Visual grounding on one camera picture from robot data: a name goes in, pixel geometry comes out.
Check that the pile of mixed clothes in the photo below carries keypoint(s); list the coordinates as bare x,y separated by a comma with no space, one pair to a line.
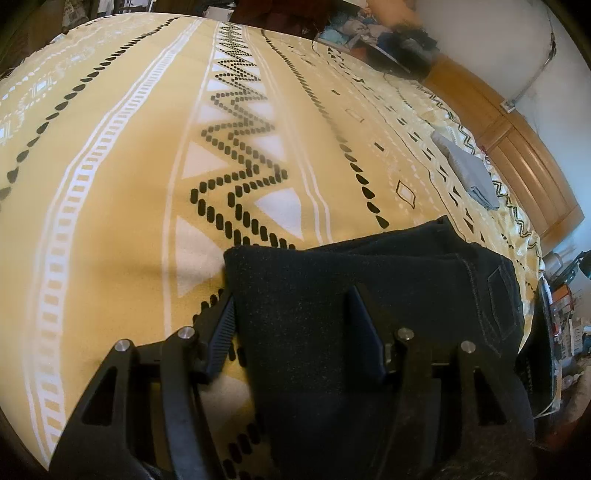
369,37

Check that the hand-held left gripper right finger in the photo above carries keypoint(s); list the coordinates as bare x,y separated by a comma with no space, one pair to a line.
365,333

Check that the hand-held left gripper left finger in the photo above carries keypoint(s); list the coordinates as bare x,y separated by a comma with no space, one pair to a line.
222,333

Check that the tan pillow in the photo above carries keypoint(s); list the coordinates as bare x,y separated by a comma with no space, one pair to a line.
392,6

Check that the yellow patterned blanket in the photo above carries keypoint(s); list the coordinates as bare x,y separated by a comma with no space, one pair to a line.
138,161

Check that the dark blue denim pants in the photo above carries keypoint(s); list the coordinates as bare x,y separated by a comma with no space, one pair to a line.
300,286

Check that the white wall socket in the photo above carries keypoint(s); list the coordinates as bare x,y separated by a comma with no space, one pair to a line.
508,105

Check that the grey folded cloth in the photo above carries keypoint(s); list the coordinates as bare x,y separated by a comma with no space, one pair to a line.
468,171

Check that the wooden headboard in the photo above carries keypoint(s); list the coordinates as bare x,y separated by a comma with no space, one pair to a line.
521,152

